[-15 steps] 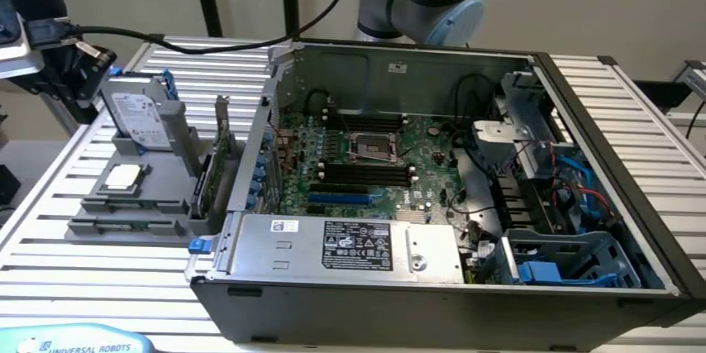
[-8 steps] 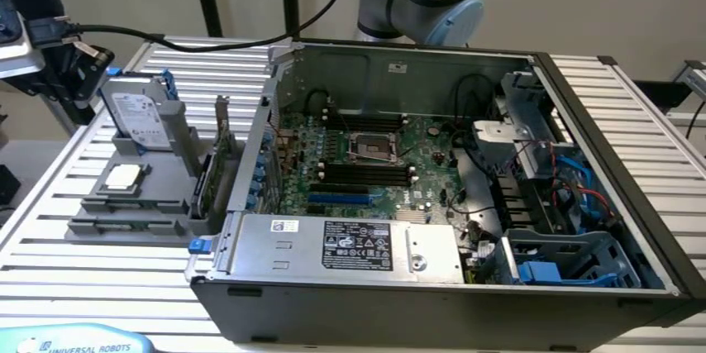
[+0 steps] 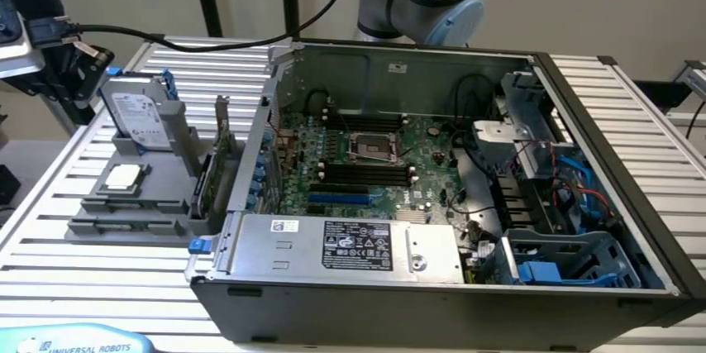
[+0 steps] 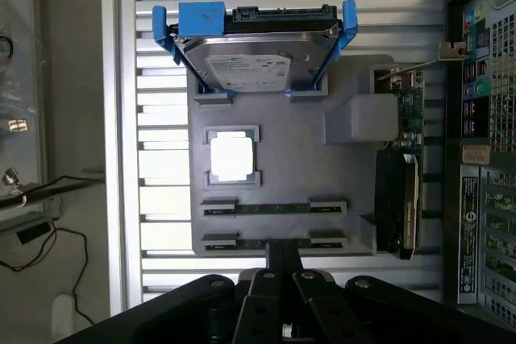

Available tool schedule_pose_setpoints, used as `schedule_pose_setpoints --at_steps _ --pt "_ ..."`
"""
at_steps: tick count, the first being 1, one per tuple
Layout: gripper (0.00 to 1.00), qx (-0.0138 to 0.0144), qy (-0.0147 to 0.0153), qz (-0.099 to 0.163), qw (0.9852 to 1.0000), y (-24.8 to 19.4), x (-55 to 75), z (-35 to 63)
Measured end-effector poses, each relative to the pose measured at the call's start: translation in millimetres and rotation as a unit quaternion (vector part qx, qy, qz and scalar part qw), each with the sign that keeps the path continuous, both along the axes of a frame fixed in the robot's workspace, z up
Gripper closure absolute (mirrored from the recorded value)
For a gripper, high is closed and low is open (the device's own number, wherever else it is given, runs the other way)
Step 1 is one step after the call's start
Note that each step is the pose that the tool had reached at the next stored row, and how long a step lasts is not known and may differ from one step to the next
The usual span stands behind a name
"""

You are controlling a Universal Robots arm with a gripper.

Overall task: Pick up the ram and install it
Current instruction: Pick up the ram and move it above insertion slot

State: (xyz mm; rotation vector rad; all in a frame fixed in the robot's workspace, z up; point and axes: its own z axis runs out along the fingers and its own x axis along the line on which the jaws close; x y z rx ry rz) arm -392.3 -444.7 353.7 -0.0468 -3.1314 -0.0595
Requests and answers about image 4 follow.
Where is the green RAM stick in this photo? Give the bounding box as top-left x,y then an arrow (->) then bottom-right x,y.
203,203 -> 347,216
203,235 -> 347,251

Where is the black graphics card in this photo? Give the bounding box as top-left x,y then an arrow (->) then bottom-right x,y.
372,39 -> 469,261

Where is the silver CPU chip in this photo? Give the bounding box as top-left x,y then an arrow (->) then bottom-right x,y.
210,131 -> 256,183

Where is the grey printed parts rack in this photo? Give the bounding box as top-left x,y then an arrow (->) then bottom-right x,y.
186,53 -> 425,259

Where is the black PC case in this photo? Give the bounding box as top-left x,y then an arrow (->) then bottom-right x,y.
441,0 -> 516,309

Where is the white plastic object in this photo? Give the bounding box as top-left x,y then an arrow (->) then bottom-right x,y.
51,293 -> 77,342

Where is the silver hard disk drive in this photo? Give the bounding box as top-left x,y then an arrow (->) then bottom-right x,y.
175,4 -> 340,93

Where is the small metal clamp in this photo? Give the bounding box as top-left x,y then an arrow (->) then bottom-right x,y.
1,166 -> 22,197

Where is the blue plastic disk caddy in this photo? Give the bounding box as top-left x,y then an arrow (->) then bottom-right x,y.
152,0 -> 360,100

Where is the thin black cable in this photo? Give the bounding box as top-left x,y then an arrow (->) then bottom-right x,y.
0,226 -> 97,325

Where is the silver aluminium frame rail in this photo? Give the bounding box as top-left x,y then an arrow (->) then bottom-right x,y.
99,0 -> 143,317

